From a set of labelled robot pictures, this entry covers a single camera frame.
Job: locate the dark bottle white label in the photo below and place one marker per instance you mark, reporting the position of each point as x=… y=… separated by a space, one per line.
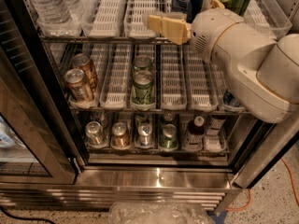
x=214 y=125

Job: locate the gold can front middle shelf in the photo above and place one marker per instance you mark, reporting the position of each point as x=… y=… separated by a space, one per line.
x=78 y=84

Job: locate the clear water bottle front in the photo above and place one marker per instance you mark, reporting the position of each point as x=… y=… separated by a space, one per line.
x=52 y=11

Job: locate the gold can shelf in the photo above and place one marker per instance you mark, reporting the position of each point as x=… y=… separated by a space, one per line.
x=78 y=84
x=86 y=64

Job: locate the green can rear middle shelf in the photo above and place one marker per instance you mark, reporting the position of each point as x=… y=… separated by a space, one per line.
x=142 y=62

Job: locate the steel fridge cabinet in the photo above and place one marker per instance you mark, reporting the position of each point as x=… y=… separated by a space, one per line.
x=112 y=34

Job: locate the green can bottom shelf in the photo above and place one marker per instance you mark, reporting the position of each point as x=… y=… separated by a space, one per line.
x=169 y=137

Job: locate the blue can middle shelf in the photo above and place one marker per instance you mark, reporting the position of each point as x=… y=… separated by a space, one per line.
x=230 y=100

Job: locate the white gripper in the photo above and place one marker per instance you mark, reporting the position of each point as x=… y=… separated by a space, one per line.
x=209 y=32

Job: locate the copper can bottom shelf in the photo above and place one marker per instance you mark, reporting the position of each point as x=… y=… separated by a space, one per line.
x=120 y=135

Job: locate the silver red can bottom shelf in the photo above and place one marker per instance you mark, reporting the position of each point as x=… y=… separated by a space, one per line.
x=145 y=134

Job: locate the green can front middle shelf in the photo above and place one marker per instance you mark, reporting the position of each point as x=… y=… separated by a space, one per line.
x=142 y=88

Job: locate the glass fridge door left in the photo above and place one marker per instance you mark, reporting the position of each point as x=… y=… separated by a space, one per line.
x=34 y=139

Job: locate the silver can bottom shelf left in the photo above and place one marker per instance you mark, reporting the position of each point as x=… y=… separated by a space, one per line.
x=95 y=133

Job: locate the gold can rear middle shelf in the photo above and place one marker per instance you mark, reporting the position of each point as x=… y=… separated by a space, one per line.
x=86 y=64

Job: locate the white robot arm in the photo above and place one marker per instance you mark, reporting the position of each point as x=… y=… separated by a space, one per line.
x=260 y=72

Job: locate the clear plastic bag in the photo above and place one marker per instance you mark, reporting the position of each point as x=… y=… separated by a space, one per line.
x=158 y=213

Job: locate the brown bottle white cap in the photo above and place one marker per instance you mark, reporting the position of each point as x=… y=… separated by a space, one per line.
x=194 y=133

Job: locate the steel fridge door right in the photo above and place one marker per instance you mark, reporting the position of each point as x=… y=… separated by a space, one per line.
x=283 y=136

